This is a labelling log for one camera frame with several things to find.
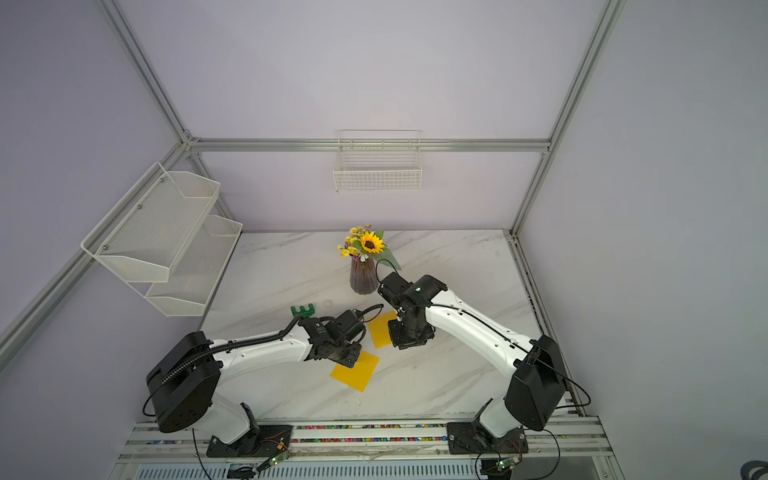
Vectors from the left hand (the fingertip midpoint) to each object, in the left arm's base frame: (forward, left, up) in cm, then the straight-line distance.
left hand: (349, 356), depth 85 cm
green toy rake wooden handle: (+15, +17, -1) cm, 23 cm away
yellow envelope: (-5, -4, -2) cm, 6 cm away
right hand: (-2, -17, +10) cm, 20 cm away
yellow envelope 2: (-1, -10, +19) cm, 21 cm away
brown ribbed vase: (+31, -2, -2) cm, 31 cm away
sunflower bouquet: (+23, -5, +24) cm, 33 cm away
